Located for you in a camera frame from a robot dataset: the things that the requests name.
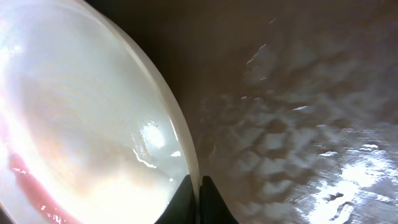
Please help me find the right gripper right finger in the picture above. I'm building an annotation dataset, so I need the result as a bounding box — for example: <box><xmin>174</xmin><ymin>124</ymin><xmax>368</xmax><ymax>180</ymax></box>
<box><xmin>200</xmin><ymin>175</ymin><xmax>238</xmax><ymax>224</ymax></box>

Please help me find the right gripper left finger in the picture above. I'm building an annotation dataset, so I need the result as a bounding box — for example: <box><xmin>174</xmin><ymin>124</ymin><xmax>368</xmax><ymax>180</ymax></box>
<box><xmin>155</xmin><ymin>175</ymin><xmax>196</xmax><ymax>224</ymax></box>

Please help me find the white plate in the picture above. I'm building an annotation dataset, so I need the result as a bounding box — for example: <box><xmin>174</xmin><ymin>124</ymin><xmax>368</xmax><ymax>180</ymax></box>
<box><xmin>1</xmin><ymin>1</ymin><xmax>200</xmax><ymax>223</ymax></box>

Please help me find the large brown tray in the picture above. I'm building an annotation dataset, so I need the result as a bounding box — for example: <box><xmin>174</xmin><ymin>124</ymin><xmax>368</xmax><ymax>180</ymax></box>
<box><xmin>85</xmin><ymin>1</ymin><xmax>397</xmax><ymax>223</ymax></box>

